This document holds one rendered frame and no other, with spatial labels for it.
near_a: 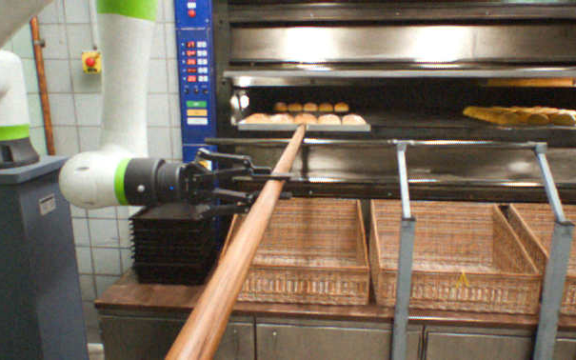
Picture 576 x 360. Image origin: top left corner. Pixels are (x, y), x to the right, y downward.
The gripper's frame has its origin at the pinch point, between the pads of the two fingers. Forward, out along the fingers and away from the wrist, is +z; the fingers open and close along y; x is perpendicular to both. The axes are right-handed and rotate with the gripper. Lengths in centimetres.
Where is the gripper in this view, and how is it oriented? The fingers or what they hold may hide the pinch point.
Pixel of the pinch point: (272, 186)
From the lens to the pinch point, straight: 77.1
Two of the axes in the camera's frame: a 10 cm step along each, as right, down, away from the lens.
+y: -0.1, 9.7, 2.3
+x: -0.8, 2.3, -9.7
